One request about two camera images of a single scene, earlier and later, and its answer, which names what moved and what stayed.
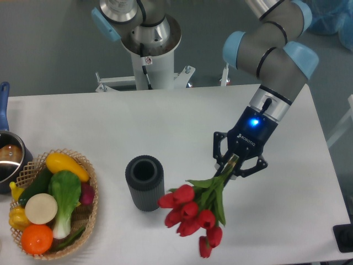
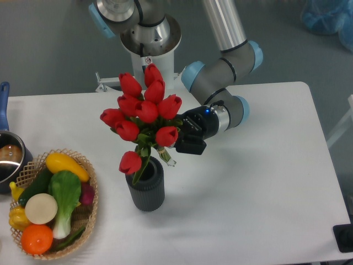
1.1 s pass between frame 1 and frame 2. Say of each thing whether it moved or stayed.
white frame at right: stayed
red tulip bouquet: moved
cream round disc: stayed
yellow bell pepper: stayed
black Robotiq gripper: moved
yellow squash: stayed
